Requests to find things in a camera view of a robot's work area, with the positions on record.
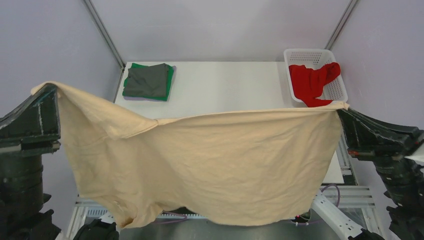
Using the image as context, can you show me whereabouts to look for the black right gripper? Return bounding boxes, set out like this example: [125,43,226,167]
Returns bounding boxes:
[339,101,424,205]

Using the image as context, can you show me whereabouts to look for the red t shirt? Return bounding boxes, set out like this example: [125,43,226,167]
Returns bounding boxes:
[288,62,341,108]

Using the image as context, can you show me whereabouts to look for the beige t shirt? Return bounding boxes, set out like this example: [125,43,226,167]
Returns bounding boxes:
[30,80,351,230]

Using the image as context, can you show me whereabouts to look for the white plastic laundry basket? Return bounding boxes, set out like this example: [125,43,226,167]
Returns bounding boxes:
[283,48,348,108]

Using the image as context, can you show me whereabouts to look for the grey folded t shirt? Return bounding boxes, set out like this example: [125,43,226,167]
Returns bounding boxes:
[122,63,171,100]

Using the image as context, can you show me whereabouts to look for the green folded t shirt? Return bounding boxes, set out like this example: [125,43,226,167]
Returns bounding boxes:
[122,62,175,102]

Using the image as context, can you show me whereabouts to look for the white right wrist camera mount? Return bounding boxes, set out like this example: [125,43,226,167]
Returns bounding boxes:
[405,152,424,165]

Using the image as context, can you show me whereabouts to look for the aluminium frame rails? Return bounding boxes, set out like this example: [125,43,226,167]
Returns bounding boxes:
[72,69,376,216]

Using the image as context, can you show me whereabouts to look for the white slotted cable duct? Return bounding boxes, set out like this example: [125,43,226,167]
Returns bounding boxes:
[86,206,206,223]

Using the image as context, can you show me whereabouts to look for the right corner aluminium post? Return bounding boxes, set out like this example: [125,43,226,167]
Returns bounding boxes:
[325,0,360,51]

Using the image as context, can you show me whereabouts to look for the corner aluminium post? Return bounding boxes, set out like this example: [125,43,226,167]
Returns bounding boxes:
[325,0,360,51]
[82,0,126,71]

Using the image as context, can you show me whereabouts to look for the left corner aluminium post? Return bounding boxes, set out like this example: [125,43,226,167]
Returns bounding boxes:
[82,0,126,71]

